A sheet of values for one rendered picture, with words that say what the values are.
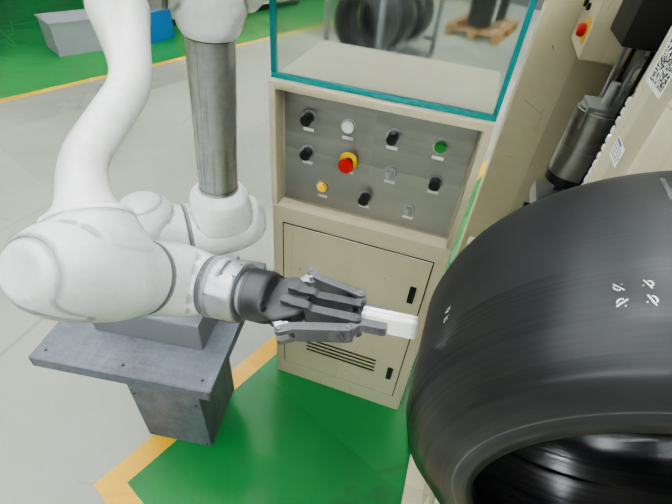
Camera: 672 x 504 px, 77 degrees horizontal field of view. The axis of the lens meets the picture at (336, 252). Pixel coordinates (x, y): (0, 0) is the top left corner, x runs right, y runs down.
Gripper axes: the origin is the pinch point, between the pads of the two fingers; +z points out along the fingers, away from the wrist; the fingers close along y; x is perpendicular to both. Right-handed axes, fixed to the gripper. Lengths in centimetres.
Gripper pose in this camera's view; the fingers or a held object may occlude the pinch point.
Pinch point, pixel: (389, 322)
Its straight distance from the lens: 55.4
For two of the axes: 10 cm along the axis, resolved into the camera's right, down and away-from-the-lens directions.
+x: 0.6, 7.7, 6.3
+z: 9.5, 1.6, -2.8
